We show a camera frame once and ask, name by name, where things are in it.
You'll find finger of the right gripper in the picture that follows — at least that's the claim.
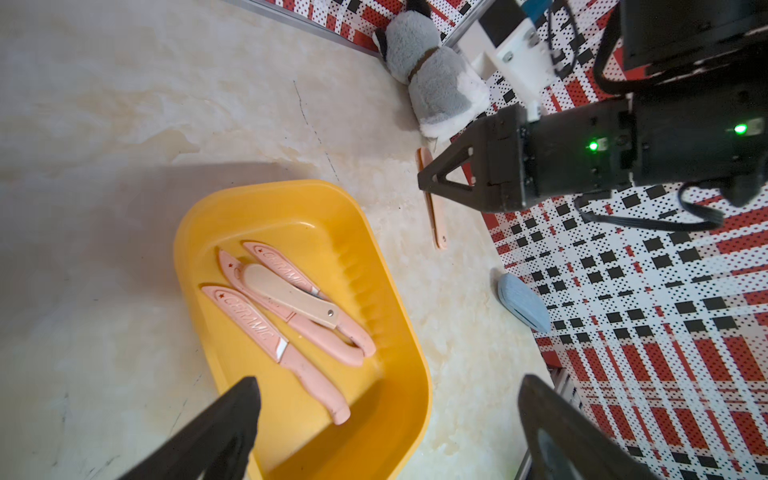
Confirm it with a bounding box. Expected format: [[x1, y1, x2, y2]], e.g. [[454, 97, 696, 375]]
[[417, 130, 489, 210]]

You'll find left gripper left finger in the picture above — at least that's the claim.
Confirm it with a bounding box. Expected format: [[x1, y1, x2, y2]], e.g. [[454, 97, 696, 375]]
[[122, 376, 261, 479]]

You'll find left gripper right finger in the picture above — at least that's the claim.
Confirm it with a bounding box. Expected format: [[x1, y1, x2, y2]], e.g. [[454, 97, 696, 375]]
[[518, 374, 656, 479]]

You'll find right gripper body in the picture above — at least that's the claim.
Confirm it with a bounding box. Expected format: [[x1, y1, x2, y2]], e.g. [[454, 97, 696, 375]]
[[470, 98, 635, 213]]

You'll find beige folding knife large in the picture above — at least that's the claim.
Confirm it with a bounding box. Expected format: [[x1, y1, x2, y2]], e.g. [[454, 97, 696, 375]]
[[417, 147, 448, 250]]

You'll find pink fruit knife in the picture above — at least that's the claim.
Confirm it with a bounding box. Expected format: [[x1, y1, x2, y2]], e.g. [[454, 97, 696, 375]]
[[217, 248, 366, 368], [241, 240, 378, 359], [200, 285, 351, 425]]

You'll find yellow plastic storage box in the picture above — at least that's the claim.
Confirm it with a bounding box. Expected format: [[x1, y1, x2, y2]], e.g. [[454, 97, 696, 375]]
[[174, 180, 431, 479]]

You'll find beige folding knife small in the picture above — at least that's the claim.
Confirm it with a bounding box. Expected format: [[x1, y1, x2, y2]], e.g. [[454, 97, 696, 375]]
[[243, 264, 341, 329]]

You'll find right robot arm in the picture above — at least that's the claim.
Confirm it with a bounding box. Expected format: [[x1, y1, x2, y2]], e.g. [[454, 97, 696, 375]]
[[418, 1, 767, 232]]

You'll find grey white plush toy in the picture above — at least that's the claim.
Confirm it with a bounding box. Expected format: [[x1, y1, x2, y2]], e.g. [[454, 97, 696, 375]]
[[373, 1, 491, 141]]

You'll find blue oval pad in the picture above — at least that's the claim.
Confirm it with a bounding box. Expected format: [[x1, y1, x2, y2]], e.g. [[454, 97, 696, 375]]
[[496, 273, 551, 333]]

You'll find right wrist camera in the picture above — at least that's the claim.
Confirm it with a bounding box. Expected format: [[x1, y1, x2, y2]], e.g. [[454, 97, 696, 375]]
[[457, 0, 556, 122]]

